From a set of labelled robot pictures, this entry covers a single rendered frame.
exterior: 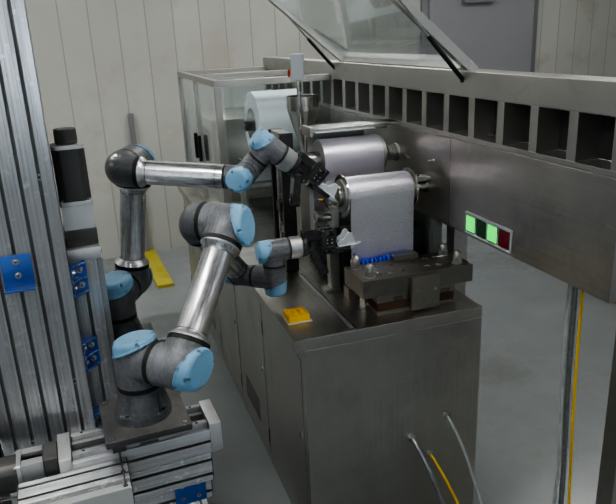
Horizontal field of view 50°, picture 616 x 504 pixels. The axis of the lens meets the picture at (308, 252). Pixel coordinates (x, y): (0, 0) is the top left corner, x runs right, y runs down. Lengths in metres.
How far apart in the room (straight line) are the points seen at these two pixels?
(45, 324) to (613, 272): 1.45
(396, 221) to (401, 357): 0.47
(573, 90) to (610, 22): 6.32
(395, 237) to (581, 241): 0.76
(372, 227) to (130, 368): 0.96
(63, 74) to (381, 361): 4.14
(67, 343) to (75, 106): 3.93
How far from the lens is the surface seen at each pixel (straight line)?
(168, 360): 1.70
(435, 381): 2.29
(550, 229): 1.85
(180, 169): 2.04
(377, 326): 2.09
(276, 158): 2.10
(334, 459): 2.27
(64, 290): 1.87
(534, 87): 1.87
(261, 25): 5.97
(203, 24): 5.84
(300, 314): 2.13
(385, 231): 2.29
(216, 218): 1.82
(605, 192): 1.68
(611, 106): 1.66
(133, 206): 2.26
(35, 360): 1.96
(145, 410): 1.82
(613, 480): 2.17
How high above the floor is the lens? 1.78
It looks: 18 degrees down
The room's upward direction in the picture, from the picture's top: 3 degrees counter-clockwise
